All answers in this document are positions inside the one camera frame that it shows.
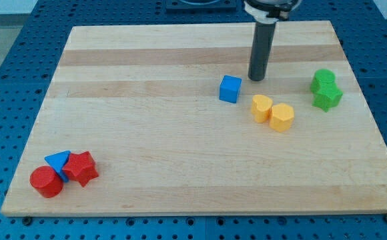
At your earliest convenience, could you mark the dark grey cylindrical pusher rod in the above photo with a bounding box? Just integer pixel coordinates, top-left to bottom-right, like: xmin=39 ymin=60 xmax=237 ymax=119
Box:
xmin=248 ymin=22 xmax=276 ymax=81

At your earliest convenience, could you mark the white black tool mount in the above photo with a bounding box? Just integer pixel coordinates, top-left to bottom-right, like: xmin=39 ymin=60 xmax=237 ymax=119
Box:
xmin=244 ymin=0 xmax=302 ymax=24

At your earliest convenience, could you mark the blue cube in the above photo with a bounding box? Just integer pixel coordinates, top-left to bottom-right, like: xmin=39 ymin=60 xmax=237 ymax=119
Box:
xmin=219 ymin=75 xmax=242 ymax=103

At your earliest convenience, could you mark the yellow heart block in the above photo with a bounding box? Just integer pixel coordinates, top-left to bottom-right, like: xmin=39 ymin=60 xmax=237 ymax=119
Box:
xmin=251 ymin=95 xmax=273 ymax=123

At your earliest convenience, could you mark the green cylinder block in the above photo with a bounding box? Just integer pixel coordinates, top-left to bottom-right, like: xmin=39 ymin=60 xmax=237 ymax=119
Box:
xmin=310 ymin=69 xmax=336 ymax=93

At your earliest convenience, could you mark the yellow hexagon block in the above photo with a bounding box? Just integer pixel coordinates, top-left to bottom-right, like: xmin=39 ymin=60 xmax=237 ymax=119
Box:
xmin=269 ymin=103 xmax=294 ymax=132

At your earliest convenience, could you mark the green star block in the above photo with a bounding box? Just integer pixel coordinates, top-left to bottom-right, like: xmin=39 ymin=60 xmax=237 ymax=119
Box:
xmin=311 ymin=84 xmax=343 ymax=112

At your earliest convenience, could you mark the wooden board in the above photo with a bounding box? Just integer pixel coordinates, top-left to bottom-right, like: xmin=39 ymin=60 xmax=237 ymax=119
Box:
xmin=1 ymin=21 xmax=387 ymax=217

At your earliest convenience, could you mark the red star block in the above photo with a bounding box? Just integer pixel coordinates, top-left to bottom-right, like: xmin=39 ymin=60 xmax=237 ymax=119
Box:
xmin=62 ymin=151 xmax=99 ymax=187

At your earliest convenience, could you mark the blue triangle block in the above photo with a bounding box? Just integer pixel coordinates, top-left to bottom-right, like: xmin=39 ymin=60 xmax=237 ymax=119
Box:
xmin=45 ymin=151 xmax=71 ymax=183

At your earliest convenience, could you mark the red cylinder block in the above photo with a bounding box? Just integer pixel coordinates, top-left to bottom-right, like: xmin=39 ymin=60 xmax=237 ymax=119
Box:
xmin=29 ymin=166 xmax=63 ymax=198

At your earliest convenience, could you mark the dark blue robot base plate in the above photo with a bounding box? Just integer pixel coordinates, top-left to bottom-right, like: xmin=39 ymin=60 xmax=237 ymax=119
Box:
xmin=164 ymin=0 xmax=237 ymax=12

